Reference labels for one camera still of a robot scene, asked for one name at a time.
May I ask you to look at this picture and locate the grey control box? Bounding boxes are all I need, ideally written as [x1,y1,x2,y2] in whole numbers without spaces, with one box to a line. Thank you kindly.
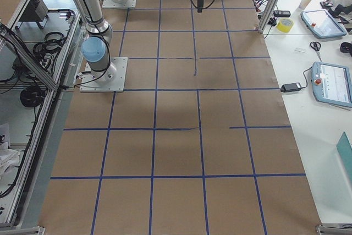
[19,0,48,29]

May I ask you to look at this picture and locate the black scissors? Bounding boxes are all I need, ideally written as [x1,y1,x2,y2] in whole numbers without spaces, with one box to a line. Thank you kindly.
[310,41,322,62]

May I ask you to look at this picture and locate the white paper cup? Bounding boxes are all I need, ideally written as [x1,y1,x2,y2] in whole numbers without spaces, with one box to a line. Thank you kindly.
[299,0,312,10]

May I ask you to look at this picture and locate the teach pendant far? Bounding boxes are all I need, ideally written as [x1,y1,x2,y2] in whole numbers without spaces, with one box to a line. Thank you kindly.
[300,9,347,39]

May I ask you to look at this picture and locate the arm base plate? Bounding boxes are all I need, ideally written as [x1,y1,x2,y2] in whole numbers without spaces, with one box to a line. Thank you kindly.
[79,57,128,92]
[102,0,137,9]

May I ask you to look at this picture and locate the teach pendant near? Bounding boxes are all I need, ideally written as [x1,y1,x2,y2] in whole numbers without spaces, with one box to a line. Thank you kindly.
[311,62,351,108]

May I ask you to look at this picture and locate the black remote device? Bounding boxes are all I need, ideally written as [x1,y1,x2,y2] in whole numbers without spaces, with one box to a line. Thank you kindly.
[273,10,291,18]

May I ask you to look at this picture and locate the black power adapter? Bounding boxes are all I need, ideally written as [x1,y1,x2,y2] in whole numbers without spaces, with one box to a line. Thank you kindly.
[280,82,303,92]

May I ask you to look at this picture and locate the yellow tape roll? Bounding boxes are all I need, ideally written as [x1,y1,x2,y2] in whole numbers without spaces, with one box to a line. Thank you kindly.
[277,18,294,33]

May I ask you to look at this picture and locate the teach pendant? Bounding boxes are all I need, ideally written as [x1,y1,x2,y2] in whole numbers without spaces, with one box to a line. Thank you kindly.
[300,9,347,39]
[311,62,351,108]

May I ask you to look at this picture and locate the coiled black cable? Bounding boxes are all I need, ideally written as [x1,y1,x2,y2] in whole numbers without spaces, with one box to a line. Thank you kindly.
[20,85,46,108]

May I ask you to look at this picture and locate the green plastic sheet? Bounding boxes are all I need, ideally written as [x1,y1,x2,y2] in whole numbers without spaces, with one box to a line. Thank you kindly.
[336,132,352,177]

